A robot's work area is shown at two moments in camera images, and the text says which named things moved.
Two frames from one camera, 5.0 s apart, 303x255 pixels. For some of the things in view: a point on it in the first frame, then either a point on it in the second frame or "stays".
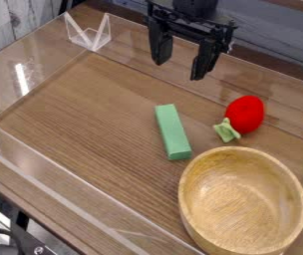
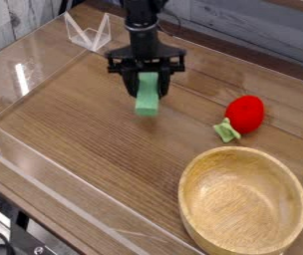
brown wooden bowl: [242, 202] stays
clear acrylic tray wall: [206, 162] stays
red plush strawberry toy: [245, 117] stays
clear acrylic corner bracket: [91, 38] stays
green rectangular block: [176, 141] to [149, 96]
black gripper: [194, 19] to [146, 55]
